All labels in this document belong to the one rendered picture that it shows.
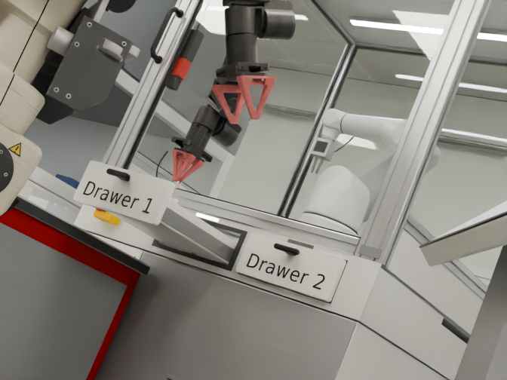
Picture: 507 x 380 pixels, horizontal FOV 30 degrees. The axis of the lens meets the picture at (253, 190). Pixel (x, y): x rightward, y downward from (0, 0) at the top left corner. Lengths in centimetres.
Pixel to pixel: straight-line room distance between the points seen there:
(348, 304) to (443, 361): 52
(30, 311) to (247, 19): 100
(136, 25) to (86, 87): 168
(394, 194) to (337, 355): 41
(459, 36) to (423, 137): 28
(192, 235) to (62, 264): 33
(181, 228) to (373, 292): 49
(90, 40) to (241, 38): 27
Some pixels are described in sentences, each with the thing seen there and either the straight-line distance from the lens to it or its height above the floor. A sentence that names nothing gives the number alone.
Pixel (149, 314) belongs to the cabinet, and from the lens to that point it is 257.
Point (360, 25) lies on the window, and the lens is 262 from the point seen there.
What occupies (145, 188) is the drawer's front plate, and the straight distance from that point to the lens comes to 226.
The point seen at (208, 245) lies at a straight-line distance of 239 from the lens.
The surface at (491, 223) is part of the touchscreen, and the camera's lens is 161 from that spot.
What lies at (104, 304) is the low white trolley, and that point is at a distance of 253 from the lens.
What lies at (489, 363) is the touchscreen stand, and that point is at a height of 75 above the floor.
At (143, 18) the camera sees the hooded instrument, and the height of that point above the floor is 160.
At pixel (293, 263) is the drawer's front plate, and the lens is 234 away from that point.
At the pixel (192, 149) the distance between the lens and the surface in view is 234.
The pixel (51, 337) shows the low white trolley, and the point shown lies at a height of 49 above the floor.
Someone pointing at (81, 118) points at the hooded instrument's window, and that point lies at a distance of 329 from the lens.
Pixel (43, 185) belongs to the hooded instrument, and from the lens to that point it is 320.
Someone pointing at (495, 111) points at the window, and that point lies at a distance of 268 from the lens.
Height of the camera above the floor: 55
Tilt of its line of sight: 11 degrees up
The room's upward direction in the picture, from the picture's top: 23 degrees clockwise
